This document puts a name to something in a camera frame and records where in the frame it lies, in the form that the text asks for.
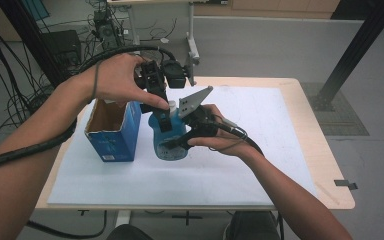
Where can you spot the person's white shoe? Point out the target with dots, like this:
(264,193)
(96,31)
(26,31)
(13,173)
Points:
(226,231)

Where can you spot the blue cardboard box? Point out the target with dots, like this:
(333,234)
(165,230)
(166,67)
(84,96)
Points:
(116,140)

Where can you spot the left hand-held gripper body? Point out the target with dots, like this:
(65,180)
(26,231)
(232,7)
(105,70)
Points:
(151,76)

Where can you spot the black wrist band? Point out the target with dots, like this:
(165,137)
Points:
(96,80)

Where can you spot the person's right leg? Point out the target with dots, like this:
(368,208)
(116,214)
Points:
(253,228)

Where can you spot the person's right hand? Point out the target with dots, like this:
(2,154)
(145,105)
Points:
(233,143)

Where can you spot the white paper sheet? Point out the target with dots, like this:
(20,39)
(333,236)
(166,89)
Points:
(213,180)

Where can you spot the blue bottle with white cap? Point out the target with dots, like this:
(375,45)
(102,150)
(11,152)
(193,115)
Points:
(173,153)

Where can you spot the white table leg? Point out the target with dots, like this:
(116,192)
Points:
(123,218)

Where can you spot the light wooden table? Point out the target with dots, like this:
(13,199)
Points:
(320,140)

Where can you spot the black box on floor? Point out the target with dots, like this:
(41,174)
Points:
(61,46)

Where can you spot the grey tape strip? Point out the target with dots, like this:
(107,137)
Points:
(345,184)

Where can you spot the person's leg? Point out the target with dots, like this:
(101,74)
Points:
(128,233)
(253,228)

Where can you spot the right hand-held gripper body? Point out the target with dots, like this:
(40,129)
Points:
(201,125)

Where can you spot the black cross tape mark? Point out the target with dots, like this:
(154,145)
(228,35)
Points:
(186,217)

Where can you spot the black slanted metal post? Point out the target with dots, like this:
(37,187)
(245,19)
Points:
(36,43)

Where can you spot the black metal post with base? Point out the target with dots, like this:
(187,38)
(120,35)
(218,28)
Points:
(360,43)

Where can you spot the person's left hand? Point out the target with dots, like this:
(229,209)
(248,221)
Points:
(116,80)

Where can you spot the white desk frame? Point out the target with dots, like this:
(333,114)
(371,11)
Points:
(192,40)

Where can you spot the person's left leg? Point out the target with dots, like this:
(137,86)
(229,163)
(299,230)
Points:
(128,233)

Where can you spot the black computer tower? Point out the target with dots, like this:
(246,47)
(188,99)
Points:
(106,31)

